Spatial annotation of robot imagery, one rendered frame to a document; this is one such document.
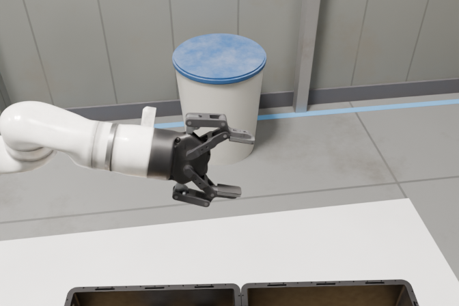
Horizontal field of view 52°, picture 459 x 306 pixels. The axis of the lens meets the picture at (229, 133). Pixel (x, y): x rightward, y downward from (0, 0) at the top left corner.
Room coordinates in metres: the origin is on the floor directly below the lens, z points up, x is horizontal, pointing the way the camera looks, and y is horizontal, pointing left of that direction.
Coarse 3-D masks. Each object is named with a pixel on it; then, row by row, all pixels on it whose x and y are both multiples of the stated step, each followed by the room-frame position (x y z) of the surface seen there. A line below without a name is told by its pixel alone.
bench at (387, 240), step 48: (48, 240) 0.95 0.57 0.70; (96, 240) 0.95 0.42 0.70; (144, 240) 0.95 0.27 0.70; (192, 240) 0.95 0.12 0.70; (240, 240) 0.95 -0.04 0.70; (288, 240) 0.95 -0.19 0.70; (336, 240) 0.95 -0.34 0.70; (384, 240) 0.95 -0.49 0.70; (432, 240) 0.95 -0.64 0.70; (0, 288) 0.78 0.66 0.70; (48, 288) 0.78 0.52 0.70; (240, 288) 0.78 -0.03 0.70; (432, 288) 0.78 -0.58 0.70
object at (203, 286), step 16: (80, 288) 0.63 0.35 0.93; (96, 288) 0.63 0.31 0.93; (112, 288) 0.63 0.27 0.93; (128, 288) 0.63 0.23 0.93; (144, 288) 0.63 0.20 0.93; (160, 288) 0.63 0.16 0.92; (176, 288) 0.63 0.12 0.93; (192, 288) 0.63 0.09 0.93; (208, 288) 0.63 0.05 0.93; (224, 288) 0.63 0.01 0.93; (64, 304) 0.59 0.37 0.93; (240, 304) 0.59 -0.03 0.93
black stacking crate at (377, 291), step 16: (288, 288) 0.63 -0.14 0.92; (304, 288) 0.63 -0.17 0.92; (320, 288) 0.63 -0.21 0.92; (336, 288) 0.63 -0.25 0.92; (352, 288) 0.63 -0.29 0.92; (368, 288) 0.63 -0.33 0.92; (384, 288) 0.64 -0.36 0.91; (400, 288) 0.64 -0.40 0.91; (256, 304) 0.63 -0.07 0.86; (272, 304) 0.63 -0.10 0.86; (288, 304) 0.63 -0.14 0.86; (304, 304) 0.63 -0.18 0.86; (320, 304) 0.63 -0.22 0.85; (336, 304) 0.63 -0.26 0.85; (352, 304) 0.63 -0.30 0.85; (368, 304) 0.63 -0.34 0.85; (384, 304) 0.64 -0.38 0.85; (400, 304) 0.62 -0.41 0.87
